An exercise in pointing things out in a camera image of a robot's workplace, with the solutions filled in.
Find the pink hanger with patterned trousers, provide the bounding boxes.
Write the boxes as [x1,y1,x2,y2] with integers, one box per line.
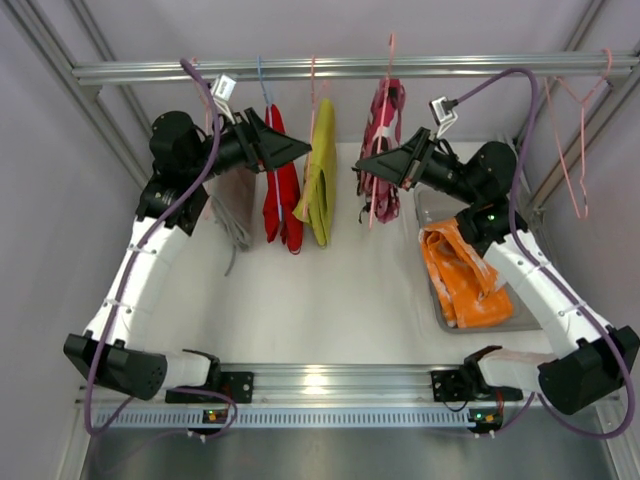
[367,32,396,230]

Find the pink patterned trousers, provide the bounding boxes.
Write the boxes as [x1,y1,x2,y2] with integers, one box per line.
[355,78,406,224]

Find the orange white trousers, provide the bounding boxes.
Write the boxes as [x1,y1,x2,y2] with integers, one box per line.
[419,218,514,329]

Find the pink hanger with orange trousers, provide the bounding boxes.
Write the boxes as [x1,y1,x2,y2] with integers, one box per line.
[543,48,613,220]

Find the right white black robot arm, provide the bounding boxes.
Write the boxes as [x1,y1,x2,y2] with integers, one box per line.
[356,128,639,415]

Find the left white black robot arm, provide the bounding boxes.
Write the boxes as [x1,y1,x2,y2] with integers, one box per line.
[63,108,311,400]

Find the red trousers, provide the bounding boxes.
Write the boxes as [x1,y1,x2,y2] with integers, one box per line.
[262,103,304,254]

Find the pink hanger with yellow trousers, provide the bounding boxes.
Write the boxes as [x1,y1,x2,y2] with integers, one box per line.
[309,55,331,143]

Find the grey trousers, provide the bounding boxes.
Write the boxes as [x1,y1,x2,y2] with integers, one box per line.
[210,167,256,277]

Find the yellow green trousers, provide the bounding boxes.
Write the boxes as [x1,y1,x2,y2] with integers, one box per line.
[294,98,338,248]

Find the pink hanger far left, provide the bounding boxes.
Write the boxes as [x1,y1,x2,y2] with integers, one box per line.
[195,83,214,220]

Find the clear plastic bin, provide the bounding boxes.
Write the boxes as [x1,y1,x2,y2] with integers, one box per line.
[414,188,539,335]

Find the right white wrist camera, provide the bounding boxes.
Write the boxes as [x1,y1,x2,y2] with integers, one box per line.
[429,96,458,138]

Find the right aluminium frame post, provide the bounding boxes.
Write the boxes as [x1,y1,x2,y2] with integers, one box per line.
[514,0,640,211]

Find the aluminium frame post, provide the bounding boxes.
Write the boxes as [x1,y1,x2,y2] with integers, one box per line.
[514,0,640,211]
[0,0,196,311]

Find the aluminium hanging rail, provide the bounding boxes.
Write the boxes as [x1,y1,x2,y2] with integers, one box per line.
[71,51,639,86]

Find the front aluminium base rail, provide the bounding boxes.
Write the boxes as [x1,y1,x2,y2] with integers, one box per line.
[74,361,621,405]

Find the left aluminium frame post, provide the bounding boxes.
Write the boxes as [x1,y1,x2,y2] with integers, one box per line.
[0,0,196,311]

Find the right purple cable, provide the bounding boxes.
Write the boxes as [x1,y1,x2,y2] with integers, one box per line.
[449,67,632,440]

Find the slotted grey cable duct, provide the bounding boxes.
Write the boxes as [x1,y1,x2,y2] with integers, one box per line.
[111,407,475,429]

